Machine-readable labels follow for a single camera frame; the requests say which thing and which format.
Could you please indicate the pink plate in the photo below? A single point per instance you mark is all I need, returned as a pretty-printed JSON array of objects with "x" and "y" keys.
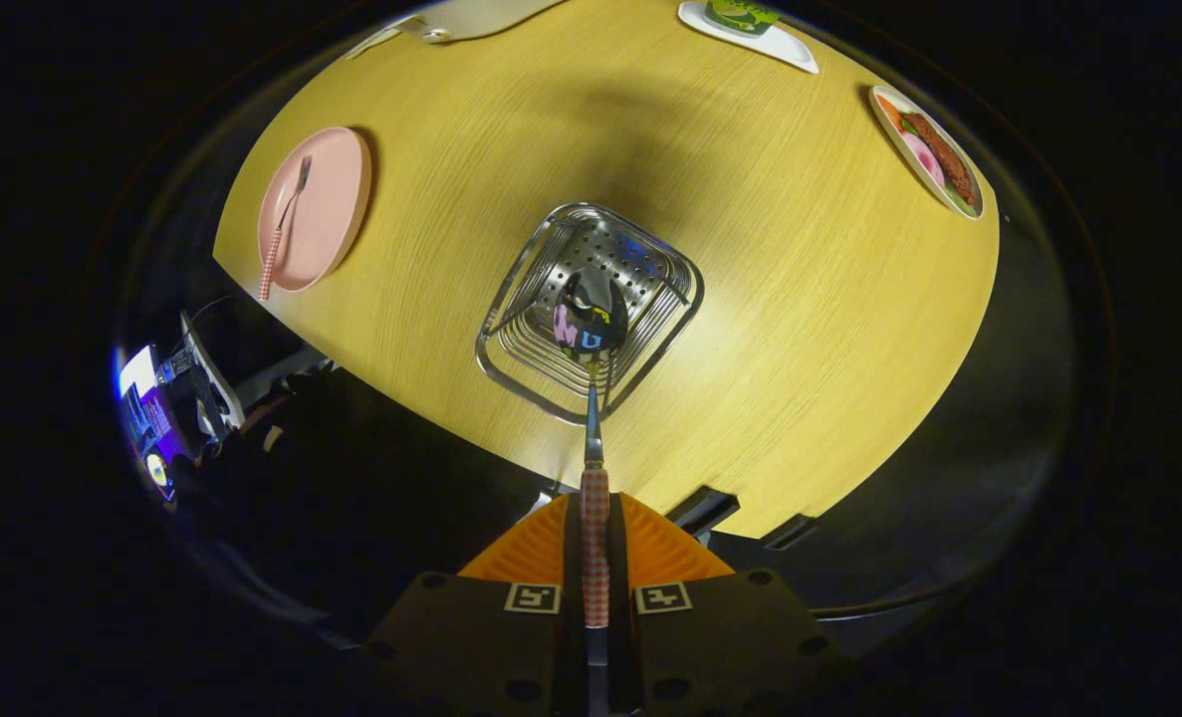
[{"x": 332, "y": 199}]

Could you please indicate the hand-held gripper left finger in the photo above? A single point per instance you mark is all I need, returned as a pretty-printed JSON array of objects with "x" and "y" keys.
[{"x": 471, "y": 647}]

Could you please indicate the black table bracket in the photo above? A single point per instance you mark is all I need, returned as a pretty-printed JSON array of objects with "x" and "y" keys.
[
  {"x": 705, "y": 510},
  {"x": 790, "y": 531}
]

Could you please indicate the white oblong plate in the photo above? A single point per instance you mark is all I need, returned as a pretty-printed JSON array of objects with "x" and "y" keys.
[{"x": 481, "y": 15}]

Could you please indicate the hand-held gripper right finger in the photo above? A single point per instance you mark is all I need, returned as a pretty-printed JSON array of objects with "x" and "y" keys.
[{"x": 730, "y": 647}]

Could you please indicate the round plate with food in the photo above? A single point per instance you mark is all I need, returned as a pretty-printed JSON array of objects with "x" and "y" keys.
[{"x": 934, "y": 154}]

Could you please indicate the green drink bottle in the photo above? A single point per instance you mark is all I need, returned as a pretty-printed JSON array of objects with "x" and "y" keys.
[{"x": 742, "y": 14}]

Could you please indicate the white square coaster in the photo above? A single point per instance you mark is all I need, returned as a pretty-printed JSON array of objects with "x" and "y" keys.
[{"x": 785, "y": 48}]

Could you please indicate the open laptop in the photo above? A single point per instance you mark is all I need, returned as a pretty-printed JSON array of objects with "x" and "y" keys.
[{"x": 142, "y": 398}]

